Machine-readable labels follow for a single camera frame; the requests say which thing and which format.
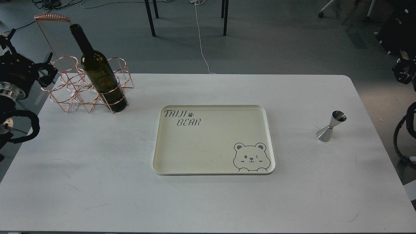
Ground steel double jigger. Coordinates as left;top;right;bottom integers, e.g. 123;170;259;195
316;110;347;142

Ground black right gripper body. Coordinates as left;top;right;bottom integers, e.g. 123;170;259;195
392;58;416;85

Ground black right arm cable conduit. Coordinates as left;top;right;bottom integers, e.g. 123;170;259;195
393;102;416;170

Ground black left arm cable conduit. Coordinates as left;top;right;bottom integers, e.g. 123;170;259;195
0;110;41;144

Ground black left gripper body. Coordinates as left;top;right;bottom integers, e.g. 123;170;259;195
0;54;58;89

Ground white office chair base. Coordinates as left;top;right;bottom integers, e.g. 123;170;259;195
318;0;377;22

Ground dark green wine bottle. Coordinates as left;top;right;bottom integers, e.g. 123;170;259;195
69;24;127;112

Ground cream bear serving tray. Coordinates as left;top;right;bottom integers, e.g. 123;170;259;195
152;105;276;176

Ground black table leg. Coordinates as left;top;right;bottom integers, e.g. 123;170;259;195
144;0;159;37
221;0;229;36

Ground white floor cable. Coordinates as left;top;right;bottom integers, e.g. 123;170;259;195
189;0;217;75

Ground black equipment case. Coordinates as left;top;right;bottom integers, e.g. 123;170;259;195
376;0;416;55

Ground black floor cables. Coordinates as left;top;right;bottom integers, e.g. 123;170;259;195
0;0;85;33

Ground black table leg left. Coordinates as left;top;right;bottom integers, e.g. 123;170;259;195
144;0;159;37

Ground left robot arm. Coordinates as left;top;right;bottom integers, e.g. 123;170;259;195
0;29;58;148

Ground rose gold wire bottle rack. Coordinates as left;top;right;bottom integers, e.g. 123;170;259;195
34;12;134;114

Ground black table leg right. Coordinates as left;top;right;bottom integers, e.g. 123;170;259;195
221;0;229;36

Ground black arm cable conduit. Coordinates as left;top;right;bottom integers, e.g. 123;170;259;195
393;102;416;170
0;110;41;144

